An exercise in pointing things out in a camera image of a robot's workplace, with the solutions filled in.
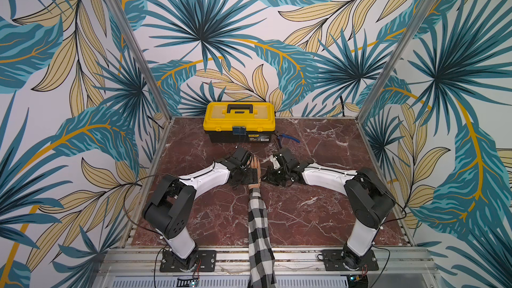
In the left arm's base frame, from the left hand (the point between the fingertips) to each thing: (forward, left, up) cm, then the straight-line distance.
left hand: (249, 181), depth 90 cm
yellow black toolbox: (+25, +5, +13) cm, 28 cm away
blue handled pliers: (+29, -18, -3) cm, 35 cm away
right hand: (+1, -6, +1) cm, 6 cm away
